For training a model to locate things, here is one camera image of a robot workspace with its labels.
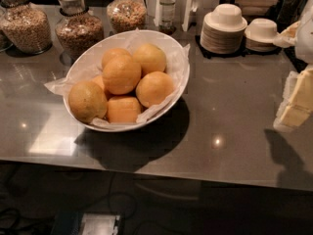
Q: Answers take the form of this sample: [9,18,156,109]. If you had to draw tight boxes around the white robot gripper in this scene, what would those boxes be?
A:
[273,0,313,132]

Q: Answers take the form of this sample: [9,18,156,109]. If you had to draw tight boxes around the white ceramic bowl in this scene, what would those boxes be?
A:
[62,29,191,133]

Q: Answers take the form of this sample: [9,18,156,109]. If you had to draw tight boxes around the small hidden left orange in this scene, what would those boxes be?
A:
[92,75,112,99]

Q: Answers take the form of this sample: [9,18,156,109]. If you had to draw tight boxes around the white paper bowl liner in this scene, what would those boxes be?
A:
[43,28,191,131]

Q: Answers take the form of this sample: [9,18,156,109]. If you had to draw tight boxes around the front left yellowish orange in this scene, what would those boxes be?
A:
[67,80,108,123]

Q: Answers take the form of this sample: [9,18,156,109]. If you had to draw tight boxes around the short stack paper bowls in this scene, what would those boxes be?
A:
[245,18,278,53]

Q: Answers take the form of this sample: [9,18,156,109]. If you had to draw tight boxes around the black tray mat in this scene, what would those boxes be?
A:
[195,35,281,59]

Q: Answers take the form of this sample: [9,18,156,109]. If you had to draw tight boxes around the tall stack paper bowls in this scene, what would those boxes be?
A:
[200,4,247,55]

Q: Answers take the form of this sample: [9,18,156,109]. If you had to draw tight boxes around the clear glass bottle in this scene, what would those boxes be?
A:
[158,0,176,34]

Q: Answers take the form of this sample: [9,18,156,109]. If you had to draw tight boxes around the right glass cereal jar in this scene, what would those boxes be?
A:
[107,0,147,33]

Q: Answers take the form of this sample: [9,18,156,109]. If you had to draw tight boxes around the glass cereal jar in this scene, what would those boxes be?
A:
[107,0,147,33]
[1,0,52,55]
[55,0,104,60]

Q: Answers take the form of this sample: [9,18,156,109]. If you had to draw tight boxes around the middle glass cereal jar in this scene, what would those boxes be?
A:
[55,0,104,60]

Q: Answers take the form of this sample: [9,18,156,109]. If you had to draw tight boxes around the grey box under table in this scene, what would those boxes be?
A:
[78,213,120,235]

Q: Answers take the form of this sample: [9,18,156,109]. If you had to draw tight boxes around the left glass cereal jar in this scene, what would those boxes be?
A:
[1,0,52,55]

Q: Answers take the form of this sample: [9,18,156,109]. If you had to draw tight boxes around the far left glass jar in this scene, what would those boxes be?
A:
[0,9,13,52]

